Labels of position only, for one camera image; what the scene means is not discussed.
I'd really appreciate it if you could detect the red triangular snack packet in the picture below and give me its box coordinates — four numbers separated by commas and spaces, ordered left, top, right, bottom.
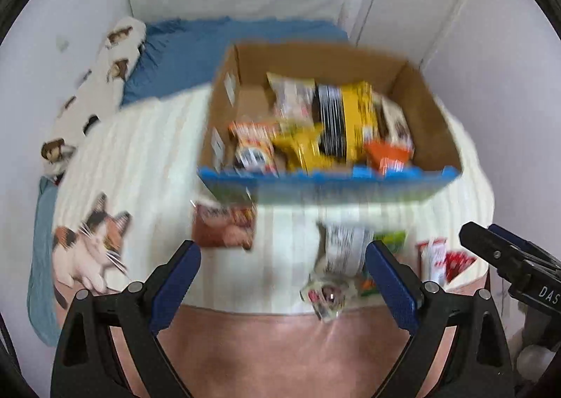
445, 251, 476, 284

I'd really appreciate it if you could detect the red white spicy strip packet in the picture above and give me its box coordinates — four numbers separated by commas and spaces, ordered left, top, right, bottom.
417, 238, 447, 287

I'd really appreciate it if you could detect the clear small candy packet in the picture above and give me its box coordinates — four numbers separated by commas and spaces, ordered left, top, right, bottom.
299, 276, 357, 323

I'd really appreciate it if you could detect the white barcode snack packet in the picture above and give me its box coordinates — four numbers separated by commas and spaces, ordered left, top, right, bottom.
315, 224, 374, 277

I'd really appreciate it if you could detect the brown snack packet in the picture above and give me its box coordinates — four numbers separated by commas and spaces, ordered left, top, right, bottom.
192, 203, 257, 250

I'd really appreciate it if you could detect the cat print cushion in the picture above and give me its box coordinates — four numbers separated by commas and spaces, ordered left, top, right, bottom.
52, 192, 132, 294

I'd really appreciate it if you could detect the green small snack packet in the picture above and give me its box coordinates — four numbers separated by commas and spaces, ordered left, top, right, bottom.
359, 230, 407, 296

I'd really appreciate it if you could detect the orange snack packet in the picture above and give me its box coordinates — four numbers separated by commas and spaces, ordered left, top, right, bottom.
364, 141, 411, 175

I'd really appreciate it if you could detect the striped cream blanket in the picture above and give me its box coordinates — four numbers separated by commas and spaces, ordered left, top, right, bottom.
53, 86, 494, 315

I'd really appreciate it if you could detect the yellow black snack bag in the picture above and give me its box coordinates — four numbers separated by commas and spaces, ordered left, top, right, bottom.
313, 81, 379, 165

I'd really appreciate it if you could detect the bear print long pillow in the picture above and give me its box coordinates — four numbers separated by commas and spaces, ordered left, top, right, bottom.
41, 16, 147, 178

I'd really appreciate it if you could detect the blue cardboard snack box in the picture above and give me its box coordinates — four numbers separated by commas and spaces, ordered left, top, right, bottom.
198, 41, 462, 204

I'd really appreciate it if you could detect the white grey snack bag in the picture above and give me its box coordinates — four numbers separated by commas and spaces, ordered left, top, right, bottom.
267, 73, 316, 125

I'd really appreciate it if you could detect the blue bed sheet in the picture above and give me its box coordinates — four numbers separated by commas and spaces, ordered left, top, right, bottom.
121, 18, 348, 108

